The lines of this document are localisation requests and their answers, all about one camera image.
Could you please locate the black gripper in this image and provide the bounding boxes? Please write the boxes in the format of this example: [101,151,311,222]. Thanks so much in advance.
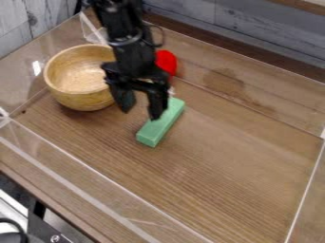
[102,36,170,121]

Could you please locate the green rectangular block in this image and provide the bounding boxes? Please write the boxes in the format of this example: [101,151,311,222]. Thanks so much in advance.
[137,98,186,148]

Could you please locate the brown wooden bowl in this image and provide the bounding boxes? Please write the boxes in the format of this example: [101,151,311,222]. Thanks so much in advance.
[43,44,114,111]

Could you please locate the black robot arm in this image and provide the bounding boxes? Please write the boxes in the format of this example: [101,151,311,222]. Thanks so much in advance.
[88,0,170,121]

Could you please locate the red toy fruit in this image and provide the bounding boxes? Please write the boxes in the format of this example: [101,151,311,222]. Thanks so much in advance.
[157,49,178,77]

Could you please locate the clear acrylic corner bracket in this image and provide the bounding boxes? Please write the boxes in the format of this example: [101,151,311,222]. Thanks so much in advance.
[79,13,109,45]

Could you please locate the clear acrylic tray wall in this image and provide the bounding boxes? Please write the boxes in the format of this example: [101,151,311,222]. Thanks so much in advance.
[0,107,213,243]

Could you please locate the black table leg bracket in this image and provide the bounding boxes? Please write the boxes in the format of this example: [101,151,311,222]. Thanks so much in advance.
[27,201,74,243]

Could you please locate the black cable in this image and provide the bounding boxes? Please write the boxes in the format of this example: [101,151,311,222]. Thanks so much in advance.
[0,218,31,243]

